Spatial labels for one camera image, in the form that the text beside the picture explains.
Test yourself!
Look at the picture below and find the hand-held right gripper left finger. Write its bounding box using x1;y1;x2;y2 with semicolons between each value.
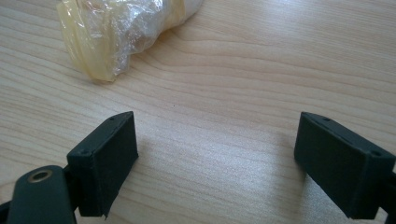
64;110;140;218

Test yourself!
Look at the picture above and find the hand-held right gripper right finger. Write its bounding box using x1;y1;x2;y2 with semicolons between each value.
293;111;396;220

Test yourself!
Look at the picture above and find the clear yellowish plastic wrapper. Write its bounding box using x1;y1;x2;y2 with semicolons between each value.
55;0;205;83

